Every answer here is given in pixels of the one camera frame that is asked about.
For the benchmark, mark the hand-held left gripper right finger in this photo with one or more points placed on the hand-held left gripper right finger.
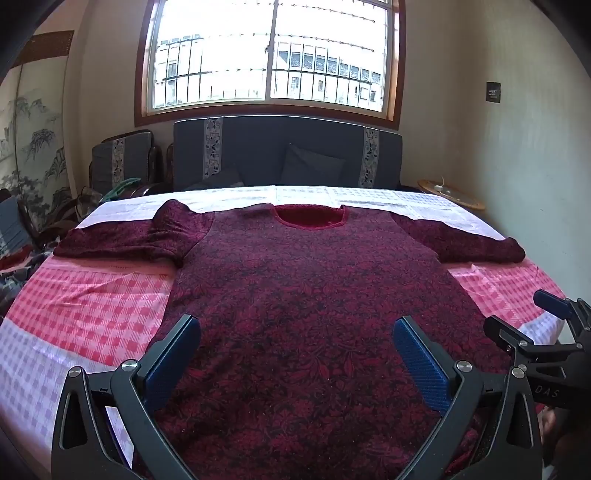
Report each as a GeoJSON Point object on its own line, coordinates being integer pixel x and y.
{"type": "Point", "coordinates": [422, 364]}

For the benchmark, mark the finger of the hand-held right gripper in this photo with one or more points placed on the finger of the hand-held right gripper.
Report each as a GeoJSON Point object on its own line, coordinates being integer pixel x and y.
{"type": "Point", "coordinates": [501, 332]}
{"type": "Point", "coordinates": [551, 302]}

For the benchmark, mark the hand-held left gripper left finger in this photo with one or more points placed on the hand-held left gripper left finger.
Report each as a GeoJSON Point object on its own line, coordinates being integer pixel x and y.
{"type": "Point", "coordinates": [168, 364]}

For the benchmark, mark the dark red patterned sweater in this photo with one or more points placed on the dark red patterned sweater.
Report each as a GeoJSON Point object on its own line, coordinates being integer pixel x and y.
{"type": "Point", "coordinates": [300, 300]}

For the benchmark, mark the green clothes hanger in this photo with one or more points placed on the green clothes hanger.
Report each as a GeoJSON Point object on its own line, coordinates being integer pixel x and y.
{"type": "Point", "coordinates": [124, 188]}

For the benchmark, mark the pink checked bed sheet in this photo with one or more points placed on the pink checked bed sheet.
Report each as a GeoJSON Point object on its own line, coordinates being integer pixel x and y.
{"type": "Point", "coordinates": [92, 300]}

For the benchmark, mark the round wooden table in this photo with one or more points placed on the round wooden table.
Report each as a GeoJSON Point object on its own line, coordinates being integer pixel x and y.
{"type": "Point", "coordinates": [455, 194]}

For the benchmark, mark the armchair with grey cushion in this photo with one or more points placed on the armchair with grey cushion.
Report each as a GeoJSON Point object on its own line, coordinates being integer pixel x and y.
{"type": "Point", "coordinates": [122, 159]}

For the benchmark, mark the dark grey cushion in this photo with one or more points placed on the dark grey cushion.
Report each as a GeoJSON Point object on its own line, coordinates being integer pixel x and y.
{"type": "Point", "coordinates": [314, 166]}

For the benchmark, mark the painted landscape folding screen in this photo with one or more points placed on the painted landscape folding screen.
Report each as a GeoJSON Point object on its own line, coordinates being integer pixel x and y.
{"type": "Point", "coordinates": [34, 138]}

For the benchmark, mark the black wall switch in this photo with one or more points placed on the black wall switch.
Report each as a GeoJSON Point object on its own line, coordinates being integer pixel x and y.
{"type": "Point", "coordinates": [493, 92]}

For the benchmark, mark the barred window with wooden frame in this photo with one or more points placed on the barred window with wooden frame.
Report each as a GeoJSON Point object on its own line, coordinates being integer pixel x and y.
{"type": "Point", "coordinates": [272, 50]}

